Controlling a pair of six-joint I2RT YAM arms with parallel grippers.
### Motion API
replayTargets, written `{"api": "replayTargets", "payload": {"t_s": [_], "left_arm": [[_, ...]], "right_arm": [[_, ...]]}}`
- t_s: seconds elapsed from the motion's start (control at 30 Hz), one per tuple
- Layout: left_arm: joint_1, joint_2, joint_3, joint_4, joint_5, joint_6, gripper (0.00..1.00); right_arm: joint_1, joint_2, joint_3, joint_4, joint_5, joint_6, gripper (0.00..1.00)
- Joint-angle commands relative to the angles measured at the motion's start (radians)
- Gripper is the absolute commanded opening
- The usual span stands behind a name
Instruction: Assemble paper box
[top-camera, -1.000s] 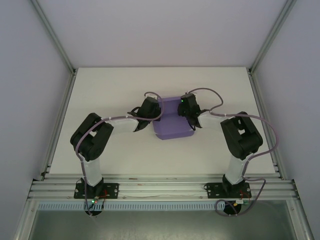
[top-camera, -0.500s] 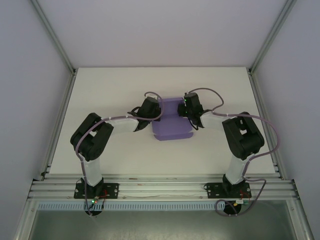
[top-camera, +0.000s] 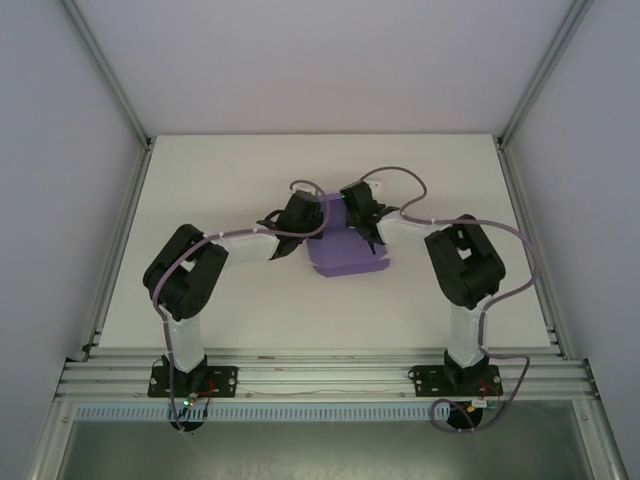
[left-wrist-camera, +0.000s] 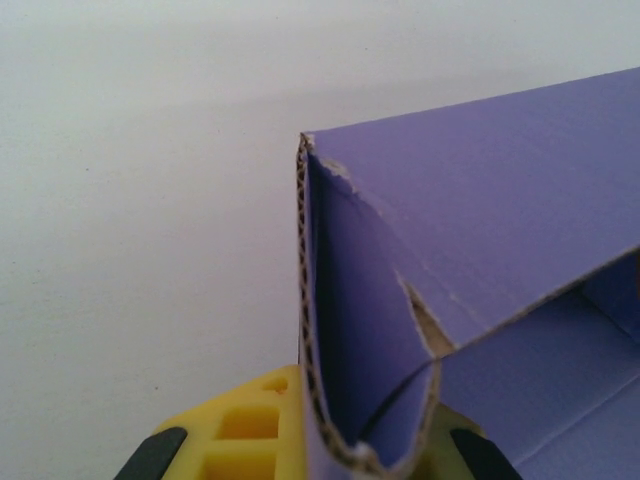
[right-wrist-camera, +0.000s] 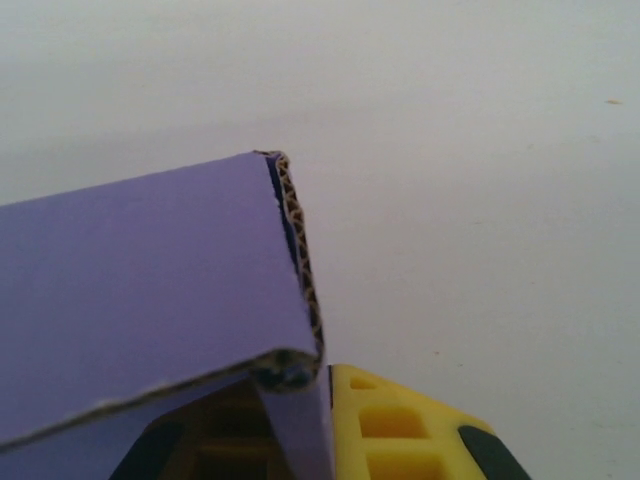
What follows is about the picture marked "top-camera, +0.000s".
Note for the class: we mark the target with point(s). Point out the purple paper box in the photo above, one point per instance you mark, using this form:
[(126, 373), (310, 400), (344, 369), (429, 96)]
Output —
[(345, 255)]

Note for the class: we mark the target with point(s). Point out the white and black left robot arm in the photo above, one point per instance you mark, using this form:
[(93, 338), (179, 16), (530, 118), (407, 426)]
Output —
[(187, 280)]

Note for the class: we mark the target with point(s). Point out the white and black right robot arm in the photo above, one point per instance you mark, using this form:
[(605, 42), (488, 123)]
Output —
[(465, 270)]

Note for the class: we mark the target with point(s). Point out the small circuit board green light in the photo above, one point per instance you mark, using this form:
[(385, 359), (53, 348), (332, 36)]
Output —
[(190, 401)]

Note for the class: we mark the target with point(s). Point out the grey metal sheet panel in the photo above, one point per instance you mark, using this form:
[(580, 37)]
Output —
[(320, 452)]

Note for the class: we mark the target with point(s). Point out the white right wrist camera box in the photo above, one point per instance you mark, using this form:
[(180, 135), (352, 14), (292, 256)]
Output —
[(376, 185)]

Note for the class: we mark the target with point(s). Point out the aluminium mounting rail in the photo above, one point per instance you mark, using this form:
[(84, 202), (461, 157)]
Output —
[(325, 380)]

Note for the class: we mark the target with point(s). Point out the aluminium table side rail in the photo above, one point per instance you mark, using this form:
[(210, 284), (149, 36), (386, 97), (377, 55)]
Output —
[(525, 200), (127, 215)]

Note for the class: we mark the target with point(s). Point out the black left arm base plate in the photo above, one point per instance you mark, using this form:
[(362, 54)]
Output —
[(225, 381)]

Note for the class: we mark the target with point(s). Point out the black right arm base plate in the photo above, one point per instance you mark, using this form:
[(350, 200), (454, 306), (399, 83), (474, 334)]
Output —
[(430, 381)]

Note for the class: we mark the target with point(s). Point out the aluminium frame post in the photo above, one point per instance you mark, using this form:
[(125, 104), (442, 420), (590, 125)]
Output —
[(545, 70), (107, 75)]

